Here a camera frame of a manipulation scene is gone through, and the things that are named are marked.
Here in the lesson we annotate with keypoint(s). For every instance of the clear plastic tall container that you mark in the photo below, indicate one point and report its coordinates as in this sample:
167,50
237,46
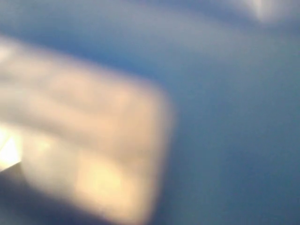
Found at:
89,136

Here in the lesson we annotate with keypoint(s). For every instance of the blue plastic lid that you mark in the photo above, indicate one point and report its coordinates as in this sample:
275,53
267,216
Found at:
231,69

